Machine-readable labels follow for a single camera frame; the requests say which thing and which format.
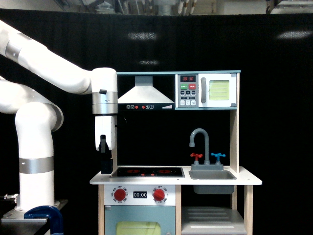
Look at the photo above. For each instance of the wooden toy kitchen frame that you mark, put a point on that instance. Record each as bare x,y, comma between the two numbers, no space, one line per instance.
161,138

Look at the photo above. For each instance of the grey range hood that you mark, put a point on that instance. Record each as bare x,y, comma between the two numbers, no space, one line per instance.
144,97

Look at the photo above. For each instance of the red oven knob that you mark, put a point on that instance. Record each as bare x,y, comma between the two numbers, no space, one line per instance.
120,194
159,195

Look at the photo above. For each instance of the red faucet handle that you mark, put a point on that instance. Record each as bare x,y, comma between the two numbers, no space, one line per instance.
196,157

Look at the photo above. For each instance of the grey toy faucet spout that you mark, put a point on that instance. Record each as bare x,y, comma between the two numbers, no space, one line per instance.
206,143

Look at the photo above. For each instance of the teal oven door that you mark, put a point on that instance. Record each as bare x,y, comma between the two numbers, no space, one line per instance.
140,220

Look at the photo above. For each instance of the blue c-clamp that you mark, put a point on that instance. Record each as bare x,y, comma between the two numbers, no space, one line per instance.
52,214

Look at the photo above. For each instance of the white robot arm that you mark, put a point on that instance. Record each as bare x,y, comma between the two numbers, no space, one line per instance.
36,117

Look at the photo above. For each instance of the black toy stovetop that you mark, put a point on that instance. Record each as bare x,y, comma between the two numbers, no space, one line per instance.
148,172

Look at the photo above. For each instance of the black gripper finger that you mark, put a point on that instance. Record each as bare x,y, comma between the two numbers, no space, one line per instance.
106,162

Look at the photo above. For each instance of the grey lower shelf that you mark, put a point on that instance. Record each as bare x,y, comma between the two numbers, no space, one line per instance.
211,221

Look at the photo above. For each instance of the right red oven knob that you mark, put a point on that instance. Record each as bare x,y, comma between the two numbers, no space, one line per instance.
159,195

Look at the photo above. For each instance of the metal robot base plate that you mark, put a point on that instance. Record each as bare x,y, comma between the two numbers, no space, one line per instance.
17,215

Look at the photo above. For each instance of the grey toy sink basin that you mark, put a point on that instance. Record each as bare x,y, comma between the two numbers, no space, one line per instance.
211,172

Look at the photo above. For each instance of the black oven timer display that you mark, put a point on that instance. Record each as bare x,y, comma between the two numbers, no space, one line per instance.
140,194

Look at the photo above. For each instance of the toy microwave with panel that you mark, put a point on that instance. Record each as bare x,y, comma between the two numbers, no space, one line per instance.
207,90

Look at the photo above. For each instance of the blue faucet handle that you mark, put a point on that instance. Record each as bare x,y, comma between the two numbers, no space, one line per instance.
218,156

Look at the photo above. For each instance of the left red oven knob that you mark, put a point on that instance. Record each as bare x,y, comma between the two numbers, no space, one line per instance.
120,194

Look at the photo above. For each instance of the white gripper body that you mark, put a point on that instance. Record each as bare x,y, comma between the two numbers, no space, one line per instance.
105,125

